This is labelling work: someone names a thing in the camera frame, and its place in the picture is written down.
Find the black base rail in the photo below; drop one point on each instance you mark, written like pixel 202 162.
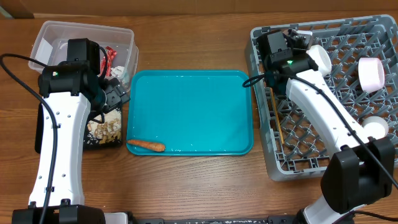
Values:
pixel 274 219

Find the grey dishwasher rack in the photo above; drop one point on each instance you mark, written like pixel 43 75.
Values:
pixel 303 154

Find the red snack wrapper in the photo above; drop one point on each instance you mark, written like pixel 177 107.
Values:
pixel 107 63

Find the white bowl with food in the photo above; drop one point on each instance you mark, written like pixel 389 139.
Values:
pixel 321 58

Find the large white bowl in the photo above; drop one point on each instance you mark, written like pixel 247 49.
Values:
pixel 371 74

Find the small white cup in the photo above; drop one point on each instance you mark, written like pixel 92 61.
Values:
pixel 376 127

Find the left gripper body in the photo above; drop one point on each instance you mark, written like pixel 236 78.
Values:
pixel 115 95

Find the clear plastic waste bin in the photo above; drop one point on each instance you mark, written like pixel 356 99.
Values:
pixel 50 46

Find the black food waste tray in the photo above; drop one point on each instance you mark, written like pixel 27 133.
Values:
pixel 40 131

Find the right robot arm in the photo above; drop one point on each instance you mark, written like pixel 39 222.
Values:
pixel 360 170

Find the teal serving tray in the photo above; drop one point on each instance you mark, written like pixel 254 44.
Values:
pixel 192 112

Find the rice and food scraps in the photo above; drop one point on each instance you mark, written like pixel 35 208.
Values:
pixel 106 134

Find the orange carrot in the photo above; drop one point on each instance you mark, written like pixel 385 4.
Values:
pixel 153 146

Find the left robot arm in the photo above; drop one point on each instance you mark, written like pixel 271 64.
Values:
pixel 71 94

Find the white tissue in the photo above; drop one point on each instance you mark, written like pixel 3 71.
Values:
pixel 118 72

